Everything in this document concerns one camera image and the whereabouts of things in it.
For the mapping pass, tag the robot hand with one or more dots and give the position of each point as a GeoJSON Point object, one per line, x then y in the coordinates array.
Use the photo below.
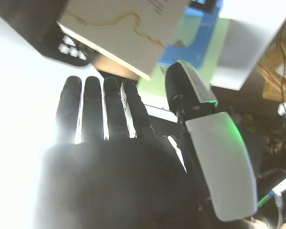
{"type": "Point", "coordinates": [219, 162]}

